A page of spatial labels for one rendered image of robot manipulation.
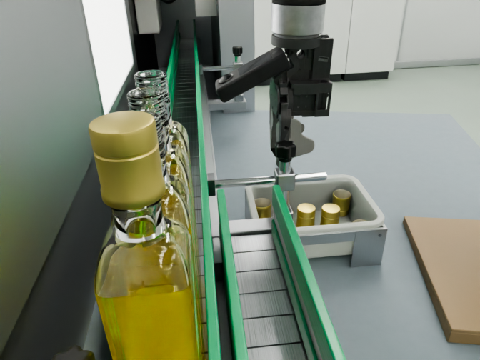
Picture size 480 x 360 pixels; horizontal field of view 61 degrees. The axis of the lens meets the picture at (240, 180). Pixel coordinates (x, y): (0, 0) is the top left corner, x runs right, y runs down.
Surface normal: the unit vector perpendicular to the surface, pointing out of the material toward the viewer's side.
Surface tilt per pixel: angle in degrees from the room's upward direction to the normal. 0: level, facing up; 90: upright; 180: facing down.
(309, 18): 91
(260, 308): 0
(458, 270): 2
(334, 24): 90
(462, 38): 90
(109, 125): 0
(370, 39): 90
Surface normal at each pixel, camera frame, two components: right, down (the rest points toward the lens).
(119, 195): -0.12, 0.49
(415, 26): 0.11, 0.49
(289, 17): -0.38, 0.47
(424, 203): -0.02, -0.87
